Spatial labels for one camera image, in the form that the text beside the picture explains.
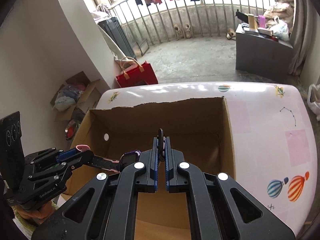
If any grey curtain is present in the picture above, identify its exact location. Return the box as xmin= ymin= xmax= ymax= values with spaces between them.
xmin=289 ymin=0 xmax=316 ymax=76

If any steel bowl on floor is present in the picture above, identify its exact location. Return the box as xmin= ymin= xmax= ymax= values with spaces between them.
xmin=65 ymin=119 xmax=81 ymax=140

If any grey cabinet on balcony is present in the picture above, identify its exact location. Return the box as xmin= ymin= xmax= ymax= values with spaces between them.
xmin=235 ymin=24 xmax=293 ymax=83

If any white bag by table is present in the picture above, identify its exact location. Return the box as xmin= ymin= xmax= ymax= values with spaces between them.
xmin=307 ymin=84 xmax=320 ymax=122

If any red gift bag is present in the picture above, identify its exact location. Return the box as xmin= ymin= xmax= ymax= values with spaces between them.
xmin=116 ymin=57 xmax=158 ymax=88

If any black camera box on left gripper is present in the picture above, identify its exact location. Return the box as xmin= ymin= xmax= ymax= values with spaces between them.
xmin=1 ymin=111 xmax=24 ymax=191

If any left hand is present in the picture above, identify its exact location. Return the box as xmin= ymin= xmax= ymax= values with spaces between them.
xmin=15 ymin=200 xmax=55 ymax=224

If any white plastic bag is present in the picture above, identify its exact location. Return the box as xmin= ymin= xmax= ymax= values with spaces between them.
xmin=270 ymin=16 xmax=290 ymax=41

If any pink black watch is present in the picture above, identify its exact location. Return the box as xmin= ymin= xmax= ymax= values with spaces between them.
xmin=75 ymin=145 xmax=141 ymax=173

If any large brown cardboard box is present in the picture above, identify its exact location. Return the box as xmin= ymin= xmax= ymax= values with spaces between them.
xmin=61 ymin=96 xmax=237 ymax=240

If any black hair clip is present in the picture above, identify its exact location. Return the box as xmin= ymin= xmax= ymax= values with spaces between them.
xmin=157 ymin=128 xmax=165 ymax=161

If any black folding rack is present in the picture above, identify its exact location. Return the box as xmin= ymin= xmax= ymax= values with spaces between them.
xmin=98 ymin=17 xmax=136 ymax=58

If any metal balcony railing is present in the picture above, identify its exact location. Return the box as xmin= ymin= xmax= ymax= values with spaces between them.
xmin=110 ymin=0 xmax=274 ymax=45

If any open cardboard box with clothes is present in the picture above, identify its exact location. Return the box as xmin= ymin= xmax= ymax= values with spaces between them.
xmin=50 ymin=72 xmax=101 ymax=122

